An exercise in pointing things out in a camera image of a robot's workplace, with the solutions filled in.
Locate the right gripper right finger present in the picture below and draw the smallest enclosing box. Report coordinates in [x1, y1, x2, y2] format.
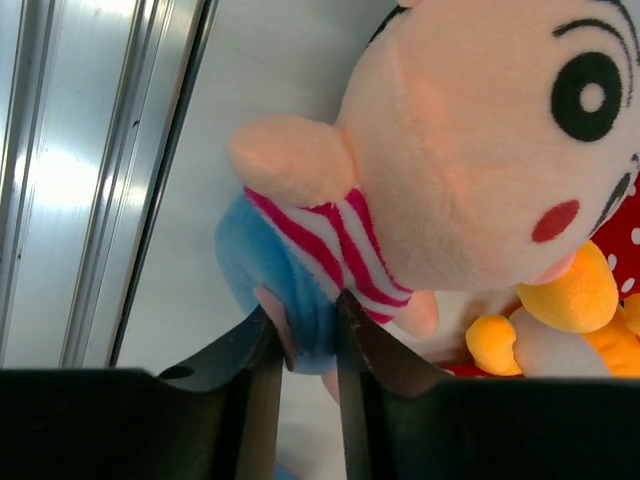
[336, 292, 453, 479]

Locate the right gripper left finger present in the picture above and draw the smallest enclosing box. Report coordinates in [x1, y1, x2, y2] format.
[158, 307, 284, 479]

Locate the boy plush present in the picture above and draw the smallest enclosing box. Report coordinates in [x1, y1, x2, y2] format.
[215, 1, 639, 395]

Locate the yellow bear plush left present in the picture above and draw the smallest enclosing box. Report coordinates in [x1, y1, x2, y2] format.
[442, 199, 640, 379]

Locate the aluminium front rail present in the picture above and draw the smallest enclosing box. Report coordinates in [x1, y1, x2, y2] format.
[1, 1, 216, 369]

